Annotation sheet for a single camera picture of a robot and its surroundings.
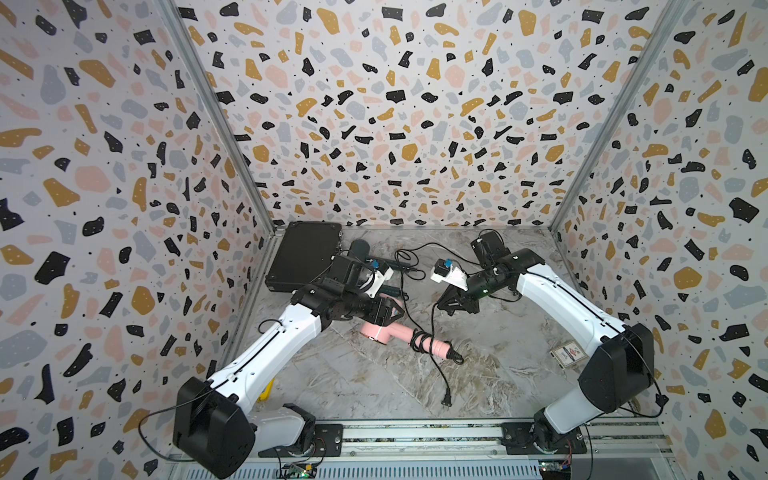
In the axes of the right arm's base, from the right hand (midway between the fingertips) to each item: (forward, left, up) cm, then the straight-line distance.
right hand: (443, 302), depth 78 cm
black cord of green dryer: (+27, +7, -18) cm, 33 cm away
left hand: (-3, +12, +1) cm, 12 cm away
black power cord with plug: (-13, +6, +5) cm, 16 cm away
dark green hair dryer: (+24, +27, -13) cm, 38 cm away
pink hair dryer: (-10, +15, +2) cm, 18 cm away
